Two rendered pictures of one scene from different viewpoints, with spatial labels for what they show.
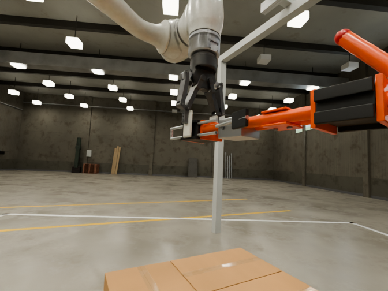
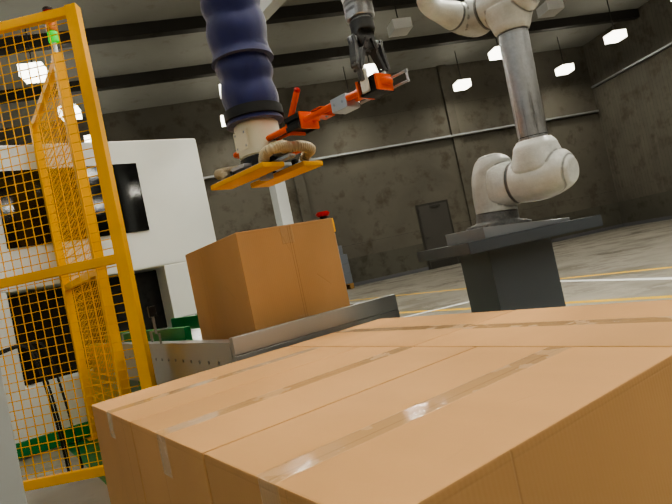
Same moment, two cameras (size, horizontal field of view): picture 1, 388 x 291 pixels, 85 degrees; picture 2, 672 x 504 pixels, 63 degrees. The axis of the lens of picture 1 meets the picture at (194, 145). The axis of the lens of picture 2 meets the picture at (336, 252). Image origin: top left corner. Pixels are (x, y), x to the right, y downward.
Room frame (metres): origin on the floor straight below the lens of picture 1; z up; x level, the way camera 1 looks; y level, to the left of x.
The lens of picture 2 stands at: (2.20, -0.45, 0.76)
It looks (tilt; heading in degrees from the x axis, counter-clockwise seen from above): 1 degrees up; 173
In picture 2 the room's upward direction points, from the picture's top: 12 degrees counter-clockwise
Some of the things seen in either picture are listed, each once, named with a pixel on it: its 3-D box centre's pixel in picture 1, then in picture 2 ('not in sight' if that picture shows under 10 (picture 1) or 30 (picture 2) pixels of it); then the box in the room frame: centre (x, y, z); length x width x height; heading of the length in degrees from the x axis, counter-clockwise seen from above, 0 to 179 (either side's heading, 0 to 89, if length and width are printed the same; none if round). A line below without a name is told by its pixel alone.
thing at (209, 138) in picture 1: (202, 132); (374, 86); (0.59, -0.02, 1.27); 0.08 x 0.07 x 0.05; 37
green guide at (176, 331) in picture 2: not in sight; (132, 339); (-0.98, -1.25, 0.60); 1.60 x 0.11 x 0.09; 28
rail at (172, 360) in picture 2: not in sight; (143, 361); (-0.64, -1.14, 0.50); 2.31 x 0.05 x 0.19; 28
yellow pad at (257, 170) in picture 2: not in sight; (245, 172); (0.16, -0.46, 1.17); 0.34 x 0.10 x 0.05; 37
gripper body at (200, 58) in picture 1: (202, 74); (364, 35); (0.58, -0.02, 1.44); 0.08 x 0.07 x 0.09; 126
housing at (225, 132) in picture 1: (238, 129); (345, 103); (0.47, -0.10, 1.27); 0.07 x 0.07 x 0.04; 37
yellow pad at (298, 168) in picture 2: not in sight; (284, 171); (0.05, -0.31, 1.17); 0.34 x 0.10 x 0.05; 37
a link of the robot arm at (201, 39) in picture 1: (204, 48); (359, 11); (0.58, -0.02, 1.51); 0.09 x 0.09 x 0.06
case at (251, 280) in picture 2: not in sight; (263, 285); (-0.08, -0.48, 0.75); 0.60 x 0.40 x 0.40; 25
